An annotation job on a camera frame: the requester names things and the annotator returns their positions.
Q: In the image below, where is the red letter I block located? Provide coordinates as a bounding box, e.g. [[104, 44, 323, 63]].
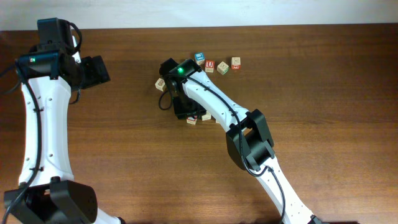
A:
[[186, 116, 198, 125]]

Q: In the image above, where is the ice cream cone block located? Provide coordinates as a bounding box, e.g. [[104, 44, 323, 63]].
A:
[[201, 112, 211, 121]]

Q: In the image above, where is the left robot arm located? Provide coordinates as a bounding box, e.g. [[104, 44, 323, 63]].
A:
[[4, 18, 123, 223]]

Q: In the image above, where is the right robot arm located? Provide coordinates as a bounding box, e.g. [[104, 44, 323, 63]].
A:
[[159, 58, 321, 224]]

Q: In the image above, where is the red letter U block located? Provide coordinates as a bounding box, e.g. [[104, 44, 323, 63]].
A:
[[205, 60, 215, 73]]

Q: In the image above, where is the blue topped block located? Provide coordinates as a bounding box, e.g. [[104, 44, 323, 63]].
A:
[[194, 52, 205, 65]]

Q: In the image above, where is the plain top green-edged block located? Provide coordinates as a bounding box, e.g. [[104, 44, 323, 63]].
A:
[[217, 62, 229, 75]]

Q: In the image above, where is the plain top red-sided block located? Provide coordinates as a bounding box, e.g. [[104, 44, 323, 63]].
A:
[[231, 57, 241, 70]]

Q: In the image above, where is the left black cable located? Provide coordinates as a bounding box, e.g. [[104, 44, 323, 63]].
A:
[[0, 62, 43, 224]]

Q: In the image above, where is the black cable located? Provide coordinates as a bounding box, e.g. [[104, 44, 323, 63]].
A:
[[0, 62, 43, 224], [157, 73, 287, 224]]

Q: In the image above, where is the right black cable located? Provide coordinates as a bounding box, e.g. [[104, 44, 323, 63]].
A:
[[157, 73, 287, 224]]

